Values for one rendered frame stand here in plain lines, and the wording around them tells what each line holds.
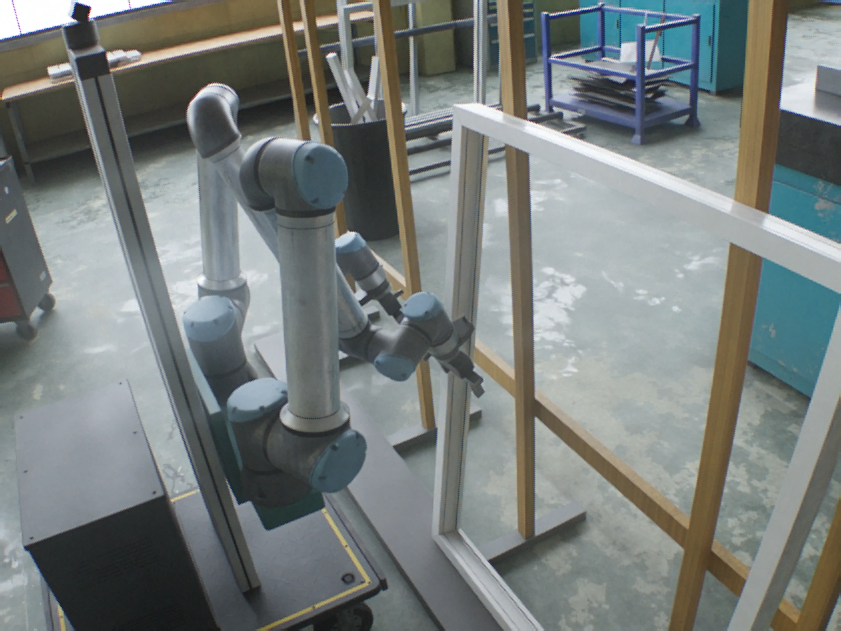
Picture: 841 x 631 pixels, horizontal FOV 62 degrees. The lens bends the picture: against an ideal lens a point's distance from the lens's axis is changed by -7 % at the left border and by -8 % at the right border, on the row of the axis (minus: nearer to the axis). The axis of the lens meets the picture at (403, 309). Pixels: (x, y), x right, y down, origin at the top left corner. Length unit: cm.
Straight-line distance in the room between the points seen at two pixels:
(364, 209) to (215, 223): 259
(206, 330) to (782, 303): 222
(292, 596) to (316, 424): 73
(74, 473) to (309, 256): 86
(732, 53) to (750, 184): 660
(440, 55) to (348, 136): 475
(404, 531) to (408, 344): 101
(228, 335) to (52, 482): 61
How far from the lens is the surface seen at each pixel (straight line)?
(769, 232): 121
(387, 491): 277
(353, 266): 217
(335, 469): 159
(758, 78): 125
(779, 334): 327
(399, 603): 249
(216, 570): 228
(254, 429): 169
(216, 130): 191
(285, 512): 183
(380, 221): 469
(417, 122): 641
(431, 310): 177
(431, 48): 904
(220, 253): 218
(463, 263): 200
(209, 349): 211
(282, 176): 139
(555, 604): 246
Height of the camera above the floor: 196
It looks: 30 degrees down
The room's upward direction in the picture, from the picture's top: 7 degrees counter-clockwise
